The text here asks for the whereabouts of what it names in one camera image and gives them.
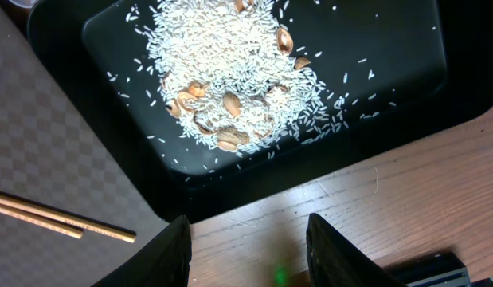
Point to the wooden chopstick with pattern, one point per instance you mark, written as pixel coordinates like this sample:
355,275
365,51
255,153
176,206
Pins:
67,218

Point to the food scraps pile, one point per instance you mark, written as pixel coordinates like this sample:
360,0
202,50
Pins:
216,85

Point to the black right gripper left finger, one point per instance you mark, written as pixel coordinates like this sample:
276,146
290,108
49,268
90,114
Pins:
164,261

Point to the black waste tray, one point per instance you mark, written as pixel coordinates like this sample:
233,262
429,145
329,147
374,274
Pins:
408,69

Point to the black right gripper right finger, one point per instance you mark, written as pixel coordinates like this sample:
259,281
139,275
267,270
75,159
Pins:
333,261

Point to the dark brown serving tray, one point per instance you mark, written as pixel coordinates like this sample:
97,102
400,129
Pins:
48,154

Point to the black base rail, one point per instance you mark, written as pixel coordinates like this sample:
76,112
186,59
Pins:
436,270

